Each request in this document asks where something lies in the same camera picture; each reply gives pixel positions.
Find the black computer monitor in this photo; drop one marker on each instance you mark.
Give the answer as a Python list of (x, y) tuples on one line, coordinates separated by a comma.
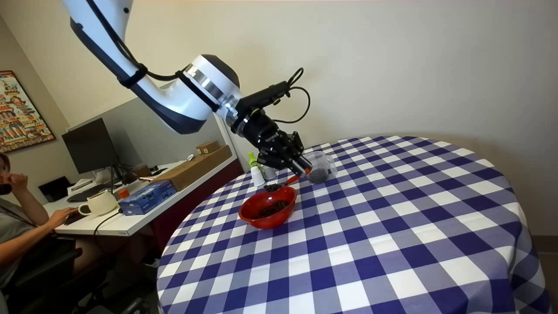
[(91, 146)]

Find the metal spoon red handle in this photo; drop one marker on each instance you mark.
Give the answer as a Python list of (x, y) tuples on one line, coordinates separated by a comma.
[(291, 179)]

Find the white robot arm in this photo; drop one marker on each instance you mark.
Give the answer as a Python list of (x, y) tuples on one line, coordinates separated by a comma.
[(185, 97)]

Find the red plastic bowl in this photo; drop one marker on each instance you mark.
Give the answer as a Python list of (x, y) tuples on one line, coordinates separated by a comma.
[(269, 209)]

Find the white office desk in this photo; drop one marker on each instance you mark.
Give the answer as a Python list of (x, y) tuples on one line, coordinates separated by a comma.
[(173, 209)]

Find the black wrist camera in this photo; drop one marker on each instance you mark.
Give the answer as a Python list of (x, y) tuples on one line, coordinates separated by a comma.
[(272, 94)]

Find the black office chair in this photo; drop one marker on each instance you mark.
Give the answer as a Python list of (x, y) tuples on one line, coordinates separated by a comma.
[(54, 275)]

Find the cardboard box on desk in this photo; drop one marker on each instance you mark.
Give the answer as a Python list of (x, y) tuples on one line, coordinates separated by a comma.
[(204, 158)]

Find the framed wall picture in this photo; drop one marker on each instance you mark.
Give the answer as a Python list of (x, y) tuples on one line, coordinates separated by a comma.
[(21, 123)]

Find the seated person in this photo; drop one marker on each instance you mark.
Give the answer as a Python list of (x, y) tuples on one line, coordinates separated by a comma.
[(28, 230)]

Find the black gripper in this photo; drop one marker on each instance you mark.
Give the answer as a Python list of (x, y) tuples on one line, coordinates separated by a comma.
[(276, 148)]

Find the white mug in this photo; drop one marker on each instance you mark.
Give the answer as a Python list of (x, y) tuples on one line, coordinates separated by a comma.
[(100, 204)]

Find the green bottle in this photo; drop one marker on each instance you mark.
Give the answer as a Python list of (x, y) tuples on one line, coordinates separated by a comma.
[(255, 169)]

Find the blue box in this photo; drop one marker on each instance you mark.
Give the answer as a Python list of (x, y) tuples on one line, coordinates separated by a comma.
[(147, 197)]

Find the blue white checkered tablecloth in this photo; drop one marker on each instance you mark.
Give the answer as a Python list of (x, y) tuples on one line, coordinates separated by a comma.
[(406, 225)]

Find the grey desk partition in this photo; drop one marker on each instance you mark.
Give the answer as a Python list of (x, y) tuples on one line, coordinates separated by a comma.
[(141, 137)]

